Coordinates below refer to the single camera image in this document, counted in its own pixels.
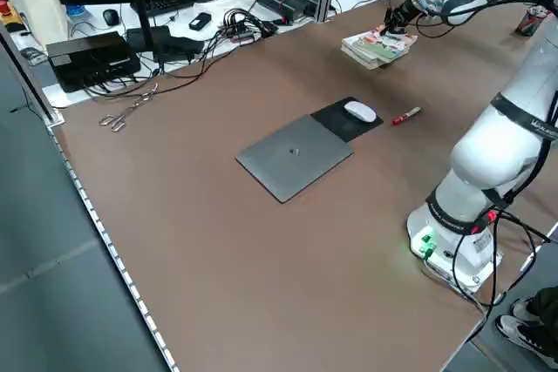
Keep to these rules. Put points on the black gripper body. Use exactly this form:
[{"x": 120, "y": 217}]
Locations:
[{"x": 405, "y": 8}]

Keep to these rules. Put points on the green juice recipe book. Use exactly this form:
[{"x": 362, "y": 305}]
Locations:
[{"x": 383, "y": 47}]

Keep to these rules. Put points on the grey closed laptop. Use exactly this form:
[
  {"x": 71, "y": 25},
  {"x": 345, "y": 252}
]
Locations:
[{"x": 279, "y": 171}]

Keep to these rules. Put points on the white computer mouse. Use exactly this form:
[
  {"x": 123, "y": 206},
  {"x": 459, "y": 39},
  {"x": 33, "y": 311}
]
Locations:
[{"x": 359, "y": 111}]

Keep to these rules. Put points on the black mouse mat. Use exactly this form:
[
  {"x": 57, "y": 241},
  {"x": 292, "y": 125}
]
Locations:
[{"x": 335, "y": 126}]

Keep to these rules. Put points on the black mesh pen holder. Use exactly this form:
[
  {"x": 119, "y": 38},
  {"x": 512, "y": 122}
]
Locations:
[{"x": 527, "y": 25}]

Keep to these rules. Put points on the small black device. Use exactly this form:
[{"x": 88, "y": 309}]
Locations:
[{"x": 200, "y": 21}]

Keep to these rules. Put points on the black keyboard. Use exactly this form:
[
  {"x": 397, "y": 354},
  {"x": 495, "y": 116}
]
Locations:
[{"x": 183, "y": 2}]

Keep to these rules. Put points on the black stand pole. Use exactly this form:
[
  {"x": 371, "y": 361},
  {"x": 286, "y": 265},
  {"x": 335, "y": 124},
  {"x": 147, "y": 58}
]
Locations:
[{"x": 144, "y": 19}]

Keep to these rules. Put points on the black computer mouse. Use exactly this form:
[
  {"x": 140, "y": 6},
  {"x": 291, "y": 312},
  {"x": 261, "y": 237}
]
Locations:
[{"x": 110, "y": 17}]

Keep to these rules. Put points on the black dock box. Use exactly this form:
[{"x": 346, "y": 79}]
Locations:
[{"x": 87, "y": 54}]

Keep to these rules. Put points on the person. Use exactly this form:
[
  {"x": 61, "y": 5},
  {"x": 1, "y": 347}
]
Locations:
[{"x": 523, "y": 333}]

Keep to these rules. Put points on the red emergency stop button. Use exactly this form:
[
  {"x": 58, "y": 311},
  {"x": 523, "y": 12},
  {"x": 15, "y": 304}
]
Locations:
[{"x": 5, "y": 8}]

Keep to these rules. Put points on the aluminium table edge rail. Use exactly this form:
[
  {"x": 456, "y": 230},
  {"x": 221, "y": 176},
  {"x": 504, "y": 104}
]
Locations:
[{"x": 114, "y": 250}]

